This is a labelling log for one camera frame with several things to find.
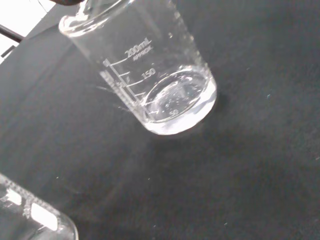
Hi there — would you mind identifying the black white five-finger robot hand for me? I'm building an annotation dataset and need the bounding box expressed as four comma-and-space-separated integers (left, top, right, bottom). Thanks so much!
49, 0, 85, 7

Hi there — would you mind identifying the black tripod pole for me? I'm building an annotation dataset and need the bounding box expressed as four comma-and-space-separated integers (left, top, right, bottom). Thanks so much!
0, 24, 24, 44

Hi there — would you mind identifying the clear cloth clip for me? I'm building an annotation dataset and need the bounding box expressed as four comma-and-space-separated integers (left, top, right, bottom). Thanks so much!
0, 45, 16, 60

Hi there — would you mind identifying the black bench cloth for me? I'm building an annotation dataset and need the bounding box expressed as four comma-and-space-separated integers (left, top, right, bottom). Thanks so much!
0, 0, 320, 240

